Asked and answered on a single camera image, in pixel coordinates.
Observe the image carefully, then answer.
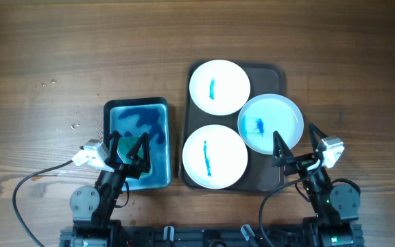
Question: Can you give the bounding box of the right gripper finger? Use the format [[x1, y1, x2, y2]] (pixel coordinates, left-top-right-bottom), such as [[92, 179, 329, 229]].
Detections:
[[272, 131, 294, 167], [308, 123, 328, 151]]

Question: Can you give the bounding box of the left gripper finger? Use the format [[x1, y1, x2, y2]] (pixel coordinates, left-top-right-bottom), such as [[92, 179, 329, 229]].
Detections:
[[126, 132, 151, 168], [108, 130, 123, 166]]

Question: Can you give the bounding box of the green yellow sponge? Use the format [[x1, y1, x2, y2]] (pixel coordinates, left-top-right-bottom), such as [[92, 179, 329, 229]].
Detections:
[[118, 137, 139, 164]]

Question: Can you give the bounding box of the light blue plate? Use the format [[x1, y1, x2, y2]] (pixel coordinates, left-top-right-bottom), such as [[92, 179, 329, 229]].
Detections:
[[237, 94, 304, 155]]

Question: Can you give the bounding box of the white plate stained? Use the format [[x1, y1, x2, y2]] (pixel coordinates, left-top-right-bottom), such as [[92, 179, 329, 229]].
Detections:
[[182, 124, 248, 189], [189, 60, 251, 116]]

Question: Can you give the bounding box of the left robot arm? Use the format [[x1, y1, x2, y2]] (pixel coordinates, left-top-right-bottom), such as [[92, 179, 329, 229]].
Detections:
[[59, 131, 151, 247]]

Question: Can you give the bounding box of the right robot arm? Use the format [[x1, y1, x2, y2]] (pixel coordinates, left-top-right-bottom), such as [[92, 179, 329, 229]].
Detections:
[[273, 123, 361, 246]]

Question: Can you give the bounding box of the black tray with blue water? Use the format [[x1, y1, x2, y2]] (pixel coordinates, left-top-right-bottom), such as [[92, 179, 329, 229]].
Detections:
[[104, 97, 171, 191]]

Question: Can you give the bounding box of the brown plastic serving tray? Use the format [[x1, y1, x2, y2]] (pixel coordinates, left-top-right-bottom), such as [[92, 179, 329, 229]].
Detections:
[[181, 60, 286, 194]]

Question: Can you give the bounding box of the right black cable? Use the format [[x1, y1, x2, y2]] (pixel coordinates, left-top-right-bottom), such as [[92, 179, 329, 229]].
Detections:
[[258, 161, 322, 247]]

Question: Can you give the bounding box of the black cable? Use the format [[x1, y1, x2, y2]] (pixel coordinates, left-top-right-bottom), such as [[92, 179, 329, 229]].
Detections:
[[258, 161, 322, 247], [12, 159, 75, 247]]

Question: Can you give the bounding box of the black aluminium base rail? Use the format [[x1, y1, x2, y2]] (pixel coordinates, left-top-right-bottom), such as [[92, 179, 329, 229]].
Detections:
[[59, 224, 365, 247]]

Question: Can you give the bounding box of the left black cable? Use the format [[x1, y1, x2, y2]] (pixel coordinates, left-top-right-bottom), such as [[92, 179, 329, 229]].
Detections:
[[12, 159, 75, 247]]

